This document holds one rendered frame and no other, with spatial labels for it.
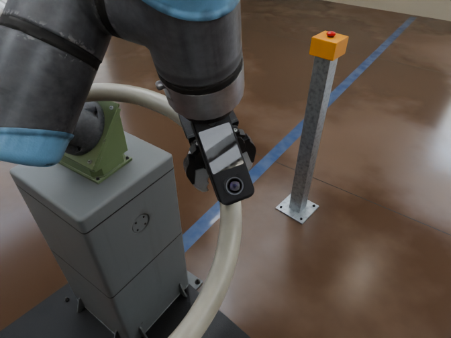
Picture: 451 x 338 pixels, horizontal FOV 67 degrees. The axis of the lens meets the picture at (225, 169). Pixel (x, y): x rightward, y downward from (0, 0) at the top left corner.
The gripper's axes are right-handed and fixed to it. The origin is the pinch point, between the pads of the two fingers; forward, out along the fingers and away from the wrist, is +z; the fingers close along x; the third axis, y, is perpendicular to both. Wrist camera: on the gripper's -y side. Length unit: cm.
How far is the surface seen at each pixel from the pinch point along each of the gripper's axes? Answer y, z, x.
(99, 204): 28, 42, 33
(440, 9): 300, 311, -438
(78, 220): 24, 40, 39
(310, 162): 50, 116, -60
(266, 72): 223, 232, -115
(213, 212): 57, 151, -2
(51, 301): 31, 122, 89
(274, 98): 169, 209, -98
